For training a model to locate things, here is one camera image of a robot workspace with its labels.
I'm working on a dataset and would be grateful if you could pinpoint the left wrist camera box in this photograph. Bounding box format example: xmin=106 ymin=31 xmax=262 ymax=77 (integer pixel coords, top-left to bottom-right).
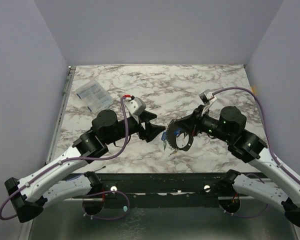
xmin=125 ymin=97 xmax=146 ymax=116

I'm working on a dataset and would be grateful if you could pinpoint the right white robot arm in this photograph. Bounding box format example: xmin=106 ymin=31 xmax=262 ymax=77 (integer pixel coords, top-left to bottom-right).
xmin=166 ymin=105 xmax=300 ymax=227

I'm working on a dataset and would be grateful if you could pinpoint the keyring bunch with keys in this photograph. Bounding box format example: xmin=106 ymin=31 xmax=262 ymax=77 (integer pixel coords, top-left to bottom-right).
xmin=161 ymin=119 xmax=194 ymax=152

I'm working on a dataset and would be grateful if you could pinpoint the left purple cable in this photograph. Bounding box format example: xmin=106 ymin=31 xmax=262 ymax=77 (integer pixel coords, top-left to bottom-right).
xmin=0 ymin=94 xmax=136 ymax=221

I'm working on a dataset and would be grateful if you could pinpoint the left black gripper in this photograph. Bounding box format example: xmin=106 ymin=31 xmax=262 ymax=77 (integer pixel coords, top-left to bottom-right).
xmin=105 ymin=110 xmax=166 ymax=145

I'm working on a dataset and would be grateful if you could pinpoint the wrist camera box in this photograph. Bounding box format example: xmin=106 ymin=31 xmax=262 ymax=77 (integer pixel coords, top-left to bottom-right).
xmin=125 ymin=97 xmax=146 ymax=116
xmin=199 ymin=89 xmax=217 ymax=104

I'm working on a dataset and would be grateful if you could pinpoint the clear plastic organizer box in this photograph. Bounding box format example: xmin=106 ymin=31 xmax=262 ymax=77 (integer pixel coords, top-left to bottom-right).
xmin=75 ymin=80 xmax=114 ymax=113

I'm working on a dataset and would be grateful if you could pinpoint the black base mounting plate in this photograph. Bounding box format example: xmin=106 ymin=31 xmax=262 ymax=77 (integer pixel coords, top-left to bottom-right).
xmin=41 ymin=171 xmax=266 ymax=208

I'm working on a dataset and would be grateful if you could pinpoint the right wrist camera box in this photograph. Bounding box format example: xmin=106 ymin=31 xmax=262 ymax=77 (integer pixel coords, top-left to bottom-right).
xmin=199 ymin=89 xmax=217 ymax=104

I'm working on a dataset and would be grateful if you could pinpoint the aluminium extrusion rail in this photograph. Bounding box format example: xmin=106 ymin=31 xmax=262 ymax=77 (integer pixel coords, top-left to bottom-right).
xmin=31 ymin=194 xmax=75 ymax=201

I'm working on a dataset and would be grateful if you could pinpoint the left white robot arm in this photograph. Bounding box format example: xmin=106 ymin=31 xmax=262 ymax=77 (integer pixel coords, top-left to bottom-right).
xmin=4 ymin=109 xmax=166 ymax=223

